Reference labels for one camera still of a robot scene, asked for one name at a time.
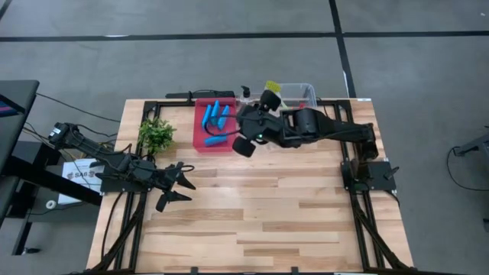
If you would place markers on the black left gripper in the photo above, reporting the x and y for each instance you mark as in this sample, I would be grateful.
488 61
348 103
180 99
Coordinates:
166 181

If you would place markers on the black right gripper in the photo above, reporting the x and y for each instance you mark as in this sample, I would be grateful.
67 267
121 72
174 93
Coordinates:
263 126

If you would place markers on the clear plastic pump bottle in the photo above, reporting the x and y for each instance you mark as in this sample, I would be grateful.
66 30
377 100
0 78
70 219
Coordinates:
245 91

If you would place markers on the blue cellulose sponge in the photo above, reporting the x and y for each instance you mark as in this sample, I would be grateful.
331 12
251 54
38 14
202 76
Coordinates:
216 140
216 112
224 116
206 116

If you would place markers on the yellow-green dish brush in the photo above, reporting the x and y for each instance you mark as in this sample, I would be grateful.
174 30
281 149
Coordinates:
273 86

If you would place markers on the red dish brush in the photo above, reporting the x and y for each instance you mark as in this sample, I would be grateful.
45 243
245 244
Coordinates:
301 105

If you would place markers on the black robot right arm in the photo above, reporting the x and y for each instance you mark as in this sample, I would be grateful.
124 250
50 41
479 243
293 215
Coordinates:
328 126

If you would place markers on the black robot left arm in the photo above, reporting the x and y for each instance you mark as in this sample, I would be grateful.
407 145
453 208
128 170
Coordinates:
114 162

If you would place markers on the clear plastic bin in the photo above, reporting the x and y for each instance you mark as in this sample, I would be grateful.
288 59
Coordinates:
302 93

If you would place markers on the black power strip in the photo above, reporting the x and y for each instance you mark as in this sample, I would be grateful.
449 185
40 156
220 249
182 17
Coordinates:
214 94

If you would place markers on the green plant in white pot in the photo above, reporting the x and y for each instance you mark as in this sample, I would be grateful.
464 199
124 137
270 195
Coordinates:
156 133

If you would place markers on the pink plastic tray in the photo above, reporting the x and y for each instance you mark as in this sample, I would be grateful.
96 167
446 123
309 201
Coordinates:
198 130

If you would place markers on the white printed paper sheet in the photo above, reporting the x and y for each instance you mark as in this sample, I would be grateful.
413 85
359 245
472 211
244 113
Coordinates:
76 191

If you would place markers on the white tape roll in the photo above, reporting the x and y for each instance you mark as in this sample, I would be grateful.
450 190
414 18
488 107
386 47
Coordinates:
46 204

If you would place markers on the black side desk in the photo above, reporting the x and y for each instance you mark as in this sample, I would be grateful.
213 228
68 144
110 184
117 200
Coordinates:
19 88

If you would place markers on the grey stand leg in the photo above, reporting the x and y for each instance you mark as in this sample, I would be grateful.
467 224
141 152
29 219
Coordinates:
477 145

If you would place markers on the black aluminium table frame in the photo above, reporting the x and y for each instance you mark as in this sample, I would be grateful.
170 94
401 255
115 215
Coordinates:
175 103

